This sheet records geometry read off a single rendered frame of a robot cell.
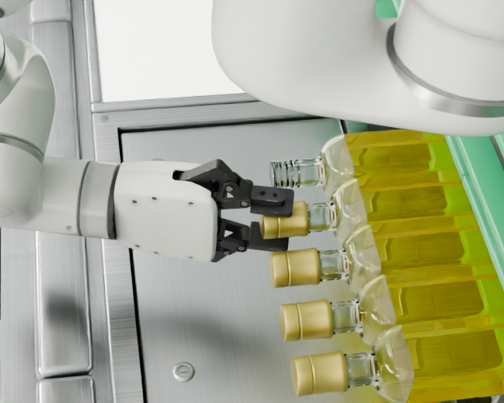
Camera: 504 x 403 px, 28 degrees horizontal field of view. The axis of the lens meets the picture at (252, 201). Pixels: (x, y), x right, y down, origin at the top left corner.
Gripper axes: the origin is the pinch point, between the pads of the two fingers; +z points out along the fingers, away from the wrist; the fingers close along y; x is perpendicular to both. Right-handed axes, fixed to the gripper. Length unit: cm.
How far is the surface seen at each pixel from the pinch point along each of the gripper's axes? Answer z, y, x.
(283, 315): 2.1, 1.2, -11.8
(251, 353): -0.6, -12.7, -7.5
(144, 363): -11.2, -12.6, -10.2
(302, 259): 3.2, 1.5, -5.6
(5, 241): -29.8, -14.9, 4.7
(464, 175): 18.1, 3.9, 5.2
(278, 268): 1.1, 1.3, -6.8
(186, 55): -13.9, -12.2, 36.2
